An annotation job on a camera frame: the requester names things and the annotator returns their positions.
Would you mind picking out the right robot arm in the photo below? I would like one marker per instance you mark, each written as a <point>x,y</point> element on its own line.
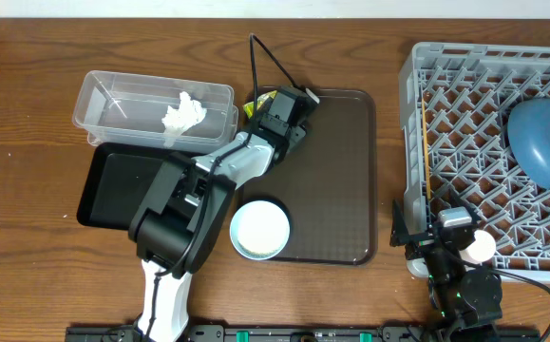
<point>468,299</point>

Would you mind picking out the grey dishwasher rack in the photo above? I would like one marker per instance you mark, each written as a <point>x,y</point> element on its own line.
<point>469,92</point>

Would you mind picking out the wooden chopstick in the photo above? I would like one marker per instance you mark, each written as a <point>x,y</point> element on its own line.
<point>427,171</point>
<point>424,126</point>

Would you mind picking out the clear plastic bin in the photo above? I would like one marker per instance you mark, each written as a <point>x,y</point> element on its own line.
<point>128,108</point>

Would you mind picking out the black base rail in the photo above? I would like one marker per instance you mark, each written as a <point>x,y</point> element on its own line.
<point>217,333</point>

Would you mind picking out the yellow green snack wrapper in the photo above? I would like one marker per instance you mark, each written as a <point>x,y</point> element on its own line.
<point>251,107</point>

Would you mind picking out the pink cup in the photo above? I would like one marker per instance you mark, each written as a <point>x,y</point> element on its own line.
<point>481,250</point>

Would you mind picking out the light blue rice bowl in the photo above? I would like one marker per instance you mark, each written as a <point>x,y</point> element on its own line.
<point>260,229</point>

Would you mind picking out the white tissue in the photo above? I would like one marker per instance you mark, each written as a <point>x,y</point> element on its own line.
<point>178,120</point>

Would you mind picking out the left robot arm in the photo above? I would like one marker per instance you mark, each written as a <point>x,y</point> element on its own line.
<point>177,223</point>

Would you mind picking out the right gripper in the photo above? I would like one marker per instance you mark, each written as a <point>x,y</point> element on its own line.
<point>422,244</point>

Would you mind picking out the black plastic tray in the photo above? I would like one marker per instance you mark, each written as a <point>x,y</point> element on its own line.
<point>117,181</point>

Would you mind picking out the brown serving tray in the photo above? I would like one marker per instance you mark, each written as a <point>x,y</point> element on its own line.
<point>327,186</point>

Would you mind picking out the large blue bowl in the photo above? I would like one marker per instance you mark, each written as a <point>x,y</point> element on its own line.
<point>528,132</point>

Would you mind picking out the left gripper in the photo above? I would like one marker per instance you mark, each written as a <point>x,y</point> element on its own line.
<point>297,136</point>

